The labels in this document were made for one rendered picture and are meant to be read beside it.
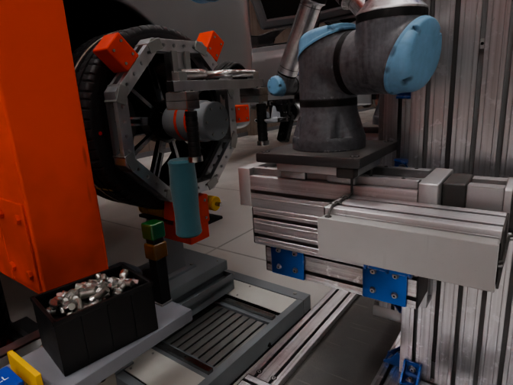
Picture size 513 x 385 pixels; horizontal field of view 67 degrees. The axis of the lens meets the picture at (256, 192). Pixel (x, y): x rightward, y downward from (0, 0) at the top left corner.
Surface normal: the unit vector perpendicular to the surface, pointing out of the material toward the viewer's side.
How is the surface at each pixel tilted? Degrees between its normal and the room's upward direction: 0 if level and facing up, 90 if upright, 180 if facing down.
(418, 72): 97
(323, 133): 72
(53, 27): 90
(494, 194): 90
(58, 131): 90
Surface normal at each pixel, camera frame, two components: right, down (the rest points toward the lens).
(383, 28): -0.44, 0.26
